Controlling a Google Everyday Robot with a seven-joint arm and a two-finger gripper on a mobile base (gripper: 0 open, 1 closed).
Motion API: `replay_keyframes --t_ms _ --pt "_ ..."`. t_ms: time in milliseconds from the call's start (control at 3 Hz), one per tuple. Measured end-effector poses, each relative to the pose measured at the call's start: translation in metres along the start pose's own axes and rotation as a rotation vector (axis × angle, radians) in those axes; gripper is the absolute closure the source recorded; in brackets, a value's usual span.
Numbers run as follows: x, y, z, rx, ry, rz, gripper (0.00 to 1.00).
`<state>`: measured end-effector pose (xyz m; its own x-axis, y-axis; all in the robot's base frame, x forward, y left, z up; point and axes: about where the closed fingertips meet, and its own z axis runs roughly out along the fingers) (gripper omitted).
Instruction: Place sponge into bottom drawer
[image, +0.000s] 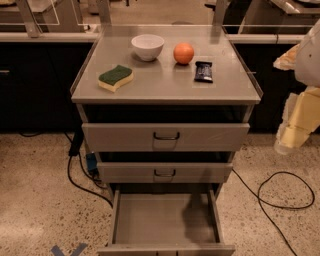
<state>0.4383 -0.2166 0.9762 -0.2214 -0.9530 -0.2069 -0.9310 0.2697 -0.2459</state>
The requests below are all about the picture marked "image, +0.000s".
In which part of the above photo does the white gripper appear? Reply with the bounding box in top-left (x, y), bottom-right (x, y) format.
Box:
top-left (273, 20), bottom-right (320, 155)

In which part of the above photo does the green yellow sponge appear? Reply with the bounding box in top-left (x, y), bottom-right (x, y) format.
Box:
top-left (98, 65), bottom-right (133, 92)

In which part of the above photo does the grey metal drawer cabinet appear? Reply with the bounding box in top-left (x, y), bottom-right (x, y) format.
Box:
top-left (69, 24), bottom-right (264, 256)

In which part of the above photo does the top grey drawer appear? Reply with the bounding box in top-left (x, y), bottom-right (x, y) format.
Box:
top-left (82, 123), bottom-right (249, 152)

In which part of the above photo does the middle grey drawer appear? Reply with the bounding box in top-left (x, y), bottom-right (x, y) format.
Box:
top-left (98, 162), bottom-right (232, 183)

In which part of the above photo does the bottom grey open drawer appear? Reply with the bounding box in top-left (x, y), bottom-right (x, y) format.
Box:
top-left (98, 187), bottom-right (235, 256)

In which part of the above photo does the dark blue snack bar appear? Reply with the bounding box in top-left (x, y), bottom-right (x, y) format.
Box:
top-left (194, 61), bottom-right (213, 83)

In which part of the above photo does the orange fruit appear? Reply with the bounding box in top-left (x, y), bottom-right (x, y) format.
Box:
top-left (173, 43), bottom-right (194, 65)

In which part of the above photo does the white bowl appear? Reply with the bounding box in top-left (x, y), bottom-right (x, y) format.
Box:
top-left (131, 34), bottom-right (164, 61)

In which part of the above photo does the blue power adapter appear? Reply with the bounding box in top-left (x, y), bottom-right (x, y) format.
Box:
top-left (85, 153), bottom-right (98, 175)

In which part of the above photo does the black floor cable right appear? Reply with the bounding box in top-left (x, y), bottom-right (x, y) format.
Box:
top-left (231, 168), bottom-right (316, 256)

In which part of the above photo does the black floor cable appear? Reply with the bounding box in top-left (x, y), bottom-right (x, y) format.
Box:
top-left (231, 168), bottom-right (316, 256)
top-left (18, 131), bottom-right (114, 208)

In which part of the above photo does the black floor cable left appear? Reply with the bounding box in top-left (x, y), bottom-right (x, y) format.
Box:
top-left (18, 131), bottom-right (114, 208)

